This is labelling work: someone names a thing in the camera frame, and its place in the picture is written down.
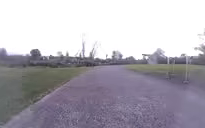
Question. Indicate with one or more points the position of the distant row of trees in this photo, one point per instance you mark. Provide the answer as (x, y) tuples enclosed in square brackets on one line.
[(40, 58)]

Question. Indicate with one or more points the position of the grey gravelly asphalt road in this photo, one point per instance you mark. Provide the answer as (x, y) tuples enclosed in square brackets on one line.
[(113, 96)]

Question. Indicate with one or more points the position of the bare trees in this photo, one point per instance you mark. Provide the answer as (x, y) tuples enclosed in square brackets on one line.
[(88, 50)]

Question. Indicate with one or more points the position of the row of pale posts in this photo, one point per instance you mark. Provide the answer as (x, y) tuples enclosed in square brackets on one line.
[(186, 70)]

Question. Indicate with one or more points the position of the white building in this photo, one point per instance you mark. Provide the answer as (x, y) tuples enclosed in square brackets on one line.
[(153, 58)]

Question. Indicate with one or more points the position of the grass field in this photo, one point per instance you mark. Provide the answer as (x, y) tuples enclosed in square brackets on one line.
[(20, 83), (163, 68)]

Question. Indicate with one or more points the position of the hedge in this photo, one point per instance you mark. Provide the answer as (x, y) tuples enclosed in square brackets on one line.
[(186, 60)]

